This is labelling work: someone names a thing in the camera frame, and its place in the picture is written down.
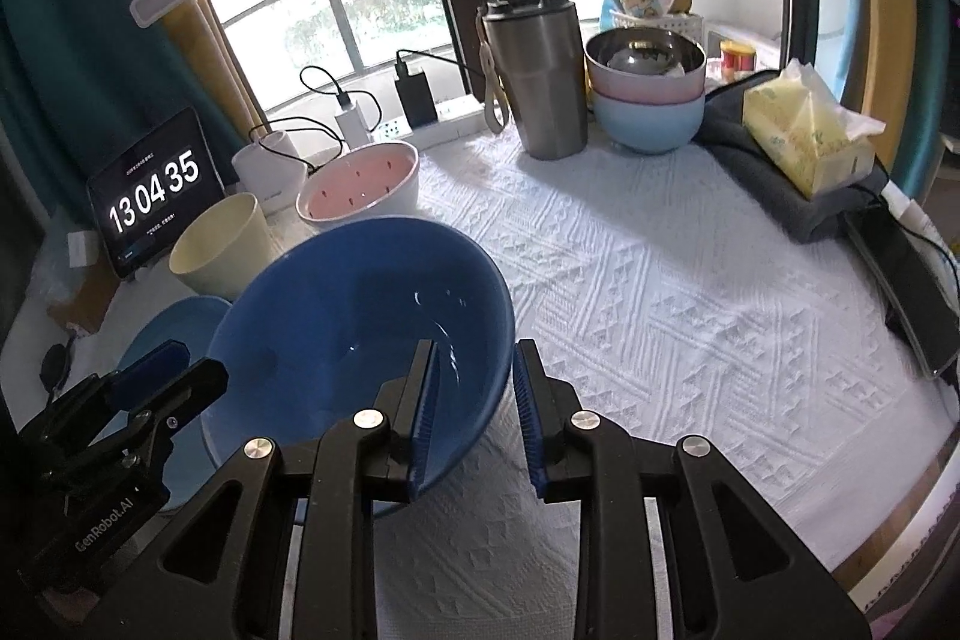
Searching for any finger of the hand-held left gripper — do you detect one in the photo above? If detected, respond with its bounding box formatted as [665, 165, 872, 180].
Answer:
[21, 338, 191, 455]
[111, 357, 230, 470]

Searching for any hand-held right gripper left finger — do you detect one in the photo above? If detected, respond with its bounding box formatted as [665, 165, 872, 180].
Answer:
[112, 338, 439, 640]

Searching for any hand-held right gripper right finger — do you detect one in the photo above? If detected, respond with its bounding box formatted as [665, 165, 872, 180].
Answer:
[511, 338, 872, 640]

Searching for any large blue plate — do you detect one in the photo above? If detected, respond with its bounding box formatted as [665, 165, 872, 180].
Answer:
[115, 296, 236, 514]

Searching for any large blue bowl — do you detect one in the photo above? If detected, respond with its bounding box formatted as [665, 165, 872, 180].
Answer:
[202, 218, 518, 522]

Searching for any pink seed-print bowl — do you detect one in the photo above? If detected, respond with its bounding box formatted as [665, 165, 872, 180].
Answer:
[294, 140, 422, 231]

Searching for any black round pouch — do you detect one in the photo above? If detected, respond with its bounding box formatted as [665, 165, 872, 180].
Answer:
[38, 343, 75, 399]

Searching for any cardboard box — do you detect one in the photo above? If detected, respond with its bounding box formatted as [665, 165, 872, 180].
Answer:
[43, 278, 107, 327]

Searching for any small white box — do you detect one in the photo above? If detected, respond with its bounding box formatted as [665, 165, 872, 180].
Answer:
[67, 230, 99, 271]

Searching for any clear plastic bag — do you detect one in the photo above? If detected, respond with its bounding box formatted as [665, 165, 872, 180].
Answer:
[28, 218, 85, 305]

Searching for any white textured tablecloth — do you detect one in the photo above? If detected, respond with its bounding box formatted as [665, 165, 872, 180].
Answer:
[0, 118, 959, 640]

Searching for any tablet with clock display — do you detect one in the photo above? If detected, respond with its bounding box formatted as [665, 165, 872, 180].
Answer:
[84, 107, 227, 279]

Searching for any white power strip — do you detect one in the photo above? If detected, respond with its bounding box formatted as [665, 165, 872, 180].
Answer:
[370, 95, 500, 151]

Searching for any white charger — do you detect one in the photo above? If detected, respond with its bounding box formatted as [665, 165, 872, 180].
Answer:
[334, 98, 374, 145]

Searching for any teal curtain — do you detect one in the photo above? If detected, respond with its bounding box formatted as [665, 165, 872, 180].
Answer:
[0, 0, 175, 223]
[892, 0, 955, 200]

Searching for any black charger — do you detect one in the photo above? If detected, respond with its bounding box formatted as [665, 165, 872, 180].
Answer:
[394, 71, 440, 128]

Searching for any light blue bowl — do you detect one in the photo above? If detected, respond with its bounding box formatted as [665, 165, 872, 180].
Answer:
[592, 89, 707, 154]

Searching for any steel tumbler with black lid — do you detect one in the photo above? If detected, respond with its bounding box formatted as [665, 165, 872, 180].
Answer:
[477, 0, 589, 162]

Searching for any grey cloth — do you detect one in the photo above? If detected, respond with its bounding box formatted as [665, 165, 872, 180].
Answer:
[693, 85, 898, 246]

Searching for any pale pink bowl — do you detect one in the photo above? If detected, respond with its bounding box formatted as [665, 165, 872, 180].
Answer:
[586, 62, 708, 106]

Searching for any steel bowl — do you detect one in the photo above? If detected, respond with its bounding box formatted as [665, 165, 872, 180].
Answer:
[584, 26, 708, 81]

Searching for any black flat device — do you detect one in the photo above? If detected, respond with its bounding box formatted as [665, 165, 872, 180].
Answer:
[843, 208, 960, 384]

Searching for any yellow tissue pack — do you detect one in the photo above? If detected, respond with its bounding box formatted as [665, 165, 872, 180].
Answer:
[742, 58, 888, 201]

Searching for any red can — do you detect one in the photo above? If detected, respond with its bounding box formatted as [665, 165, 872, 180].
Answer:
[719, 39, 759, 81]

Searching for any white basket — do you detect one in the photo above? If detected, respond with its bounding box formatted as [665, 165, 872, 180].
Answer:
[608, 5, 707, 39]

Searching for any black lamp cable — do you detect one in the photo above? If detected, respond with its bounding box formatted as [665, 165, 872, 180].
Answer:
[247, 117, 355, 178]

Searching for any black charger cable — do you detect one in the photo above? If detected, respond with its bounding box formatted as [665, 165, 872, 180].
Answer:
[299, 65, 355, 110]
[394, 47, 497, 88]

